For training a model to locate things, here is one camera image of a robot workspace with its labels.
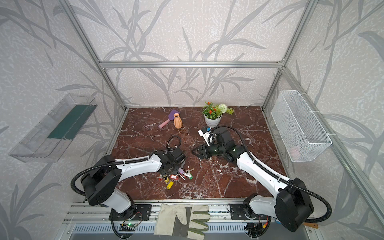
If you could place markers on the clear plastic wall shelf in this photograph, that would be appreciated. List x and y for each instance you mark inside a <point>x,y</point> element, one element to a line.
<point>51,137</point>

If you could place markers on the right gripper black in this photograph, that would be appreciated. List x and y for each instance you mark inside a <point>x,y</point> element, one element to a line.
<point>205,151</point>

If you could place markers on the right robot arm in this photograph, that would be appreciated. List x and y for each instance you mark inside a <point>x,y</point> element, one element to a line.
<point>291,203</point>

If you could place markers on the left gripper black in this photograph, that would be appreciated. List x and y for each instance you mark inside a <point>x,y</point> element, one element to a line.
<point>169,170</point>

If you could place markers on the orange ribbed vase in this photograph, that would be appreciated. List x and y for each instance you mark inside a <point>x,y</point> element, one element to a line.
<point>178,121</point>

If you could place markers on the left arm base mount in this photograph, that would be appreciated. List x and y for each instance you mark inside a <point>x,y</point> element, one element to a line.
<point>137,212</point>

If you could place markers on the white wire mesh basket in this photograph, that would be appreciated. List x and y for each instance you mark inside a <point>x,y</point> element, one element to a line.
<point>301,132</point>

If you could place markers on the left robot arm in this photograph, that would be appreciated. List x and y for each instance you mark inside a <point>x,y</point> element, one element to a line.
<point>99,182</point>

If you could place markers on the beige green work glove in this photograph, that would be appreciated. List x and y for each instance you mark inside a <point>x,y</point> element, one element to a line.
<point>181,220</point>

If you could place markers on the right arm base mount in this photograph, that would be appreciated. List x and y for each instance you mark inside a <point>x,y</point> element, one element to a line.
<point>237,212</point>

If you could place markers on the white pot artificial plant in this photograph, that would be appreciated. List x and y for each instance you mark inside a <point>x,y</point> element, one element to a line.
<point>213,113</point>

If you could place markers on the blue garden hand fork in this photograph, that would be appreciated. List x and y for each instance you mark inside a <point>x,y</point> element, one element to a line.
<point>311,225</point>

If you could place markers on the left circuit board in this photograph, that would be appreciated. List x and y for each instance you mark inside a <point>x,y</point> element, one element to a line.
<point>128,227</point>

